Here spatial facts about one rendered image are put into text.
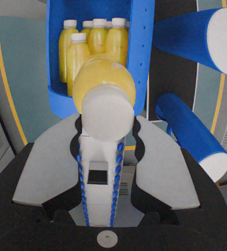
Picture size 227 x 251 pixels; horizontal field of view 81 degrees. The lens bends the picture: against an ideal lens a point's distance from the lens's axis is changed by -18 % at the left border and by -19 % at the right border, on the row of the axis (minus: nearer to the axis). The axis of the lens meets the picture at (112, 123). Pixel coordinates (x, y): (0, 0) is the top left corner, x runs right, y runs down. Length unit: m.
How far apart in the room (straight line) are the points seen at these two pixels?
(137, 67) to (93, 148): 0.53
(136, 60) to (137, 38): 0.05
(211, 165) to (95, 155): 0.62
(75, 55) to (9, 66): 1.53
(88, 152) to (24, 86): 1.25
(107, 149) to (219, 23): 0.74
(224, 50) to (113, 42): 0.42
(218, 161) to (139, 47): 0.75
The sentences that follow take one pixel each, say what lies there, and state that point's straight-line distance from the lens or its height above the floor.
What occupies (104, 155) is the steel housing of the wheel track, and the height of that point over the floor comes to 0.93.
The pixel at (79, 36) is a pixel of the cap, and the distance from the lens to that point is 0.43.
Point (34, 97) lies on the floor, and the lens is 1.85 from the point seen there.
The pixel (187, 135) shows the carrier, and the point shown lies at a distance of 1.01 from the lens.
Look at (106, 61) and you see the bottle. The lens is 0.17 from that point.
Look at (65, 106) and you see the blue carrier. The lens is 0.37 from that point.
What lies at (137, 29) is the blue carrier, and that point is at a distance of 0.35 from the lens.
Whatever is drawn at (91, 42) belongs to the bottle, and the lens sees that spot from 0.46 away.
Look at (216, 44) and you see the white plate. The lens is 0.64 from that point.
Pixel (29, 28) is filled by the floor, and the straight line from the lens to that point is 1.76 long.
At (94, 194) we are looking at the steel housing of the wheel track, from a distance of 1.10.
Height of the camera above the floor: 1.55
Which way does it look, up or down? 60 degrees down
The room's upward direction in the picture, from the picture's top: 178 degrees clockwise
